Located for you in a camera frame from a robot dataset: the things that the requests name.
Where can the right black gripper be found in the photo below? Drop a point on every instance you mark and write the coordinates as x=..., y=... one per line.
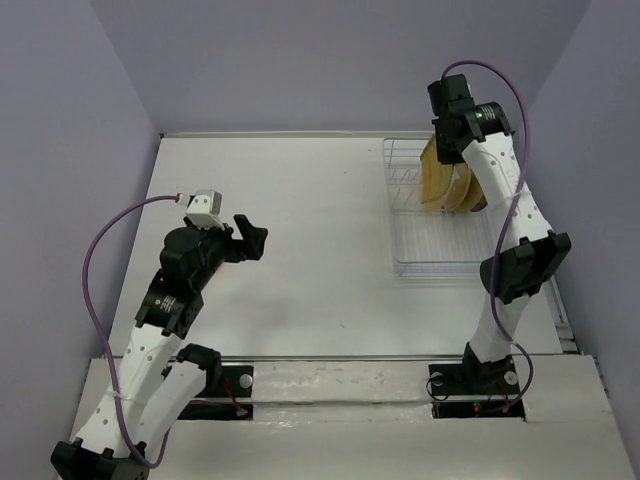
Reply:
x=448, y=156

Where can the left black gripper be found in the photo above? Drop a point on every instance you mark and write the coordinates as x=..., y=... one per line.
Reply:
x=253, y=238

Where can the peach round plate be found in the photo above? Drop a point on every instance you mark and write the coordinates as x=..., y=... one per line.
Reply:
x=459, y=187

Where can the green bamboo-pattern tray plate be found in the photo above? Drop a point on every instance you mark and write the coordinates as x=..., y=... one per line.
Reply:
x=436, y=177

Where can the beige bird-pattern plate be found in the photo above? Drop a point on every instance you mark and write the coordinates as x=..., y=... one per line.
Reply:
x=477, y=196

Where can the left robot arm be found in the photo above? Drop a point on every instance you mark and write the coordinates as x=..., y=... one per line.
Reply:
x=160, y=374

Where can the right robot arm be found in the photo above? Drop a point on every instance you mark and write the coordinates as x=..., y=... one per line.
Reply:
x=528, y=251

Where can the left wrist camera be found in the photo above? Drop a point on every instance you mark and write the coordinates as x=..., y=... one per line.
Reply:
x=204, y=208

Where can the white wire dish rack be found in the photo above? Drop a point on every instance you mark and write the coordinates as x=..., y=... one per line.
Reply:
x=441, y=246

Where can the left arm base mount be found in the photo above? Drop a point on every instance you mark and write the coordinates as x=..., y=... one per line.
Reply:
x=227, y=399

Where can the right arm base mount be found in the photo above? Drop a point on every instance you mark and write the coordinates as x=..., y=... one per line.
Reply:
x=455, y=397

